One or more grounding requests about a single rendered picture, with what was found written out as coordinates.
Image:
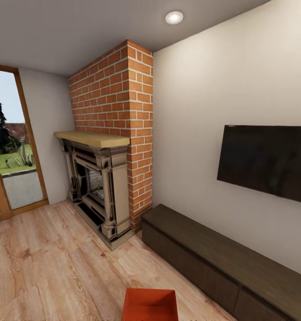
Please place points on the countertop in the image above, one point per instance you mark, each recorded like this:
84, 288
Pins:
96, 140

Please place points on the storage box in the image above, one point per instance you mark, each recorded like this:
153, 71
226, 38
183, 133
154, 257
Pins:
145, 304

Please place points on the door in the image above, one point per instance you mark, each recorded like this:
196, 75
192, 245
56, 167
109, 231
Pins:
22, 187

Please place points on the downlight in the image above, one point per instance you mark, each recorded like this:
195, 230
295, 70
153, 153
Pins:
177, 14

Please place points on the cabinet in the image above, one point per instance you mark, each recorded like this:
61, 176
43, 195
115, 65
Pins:
248, 285

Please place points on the wood fireplace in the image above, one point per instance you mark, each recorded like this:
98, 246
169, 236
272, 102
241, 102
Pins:
99, 189

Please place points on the wall mounted tv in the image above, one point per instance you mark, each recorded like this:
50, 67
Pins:
266, 158

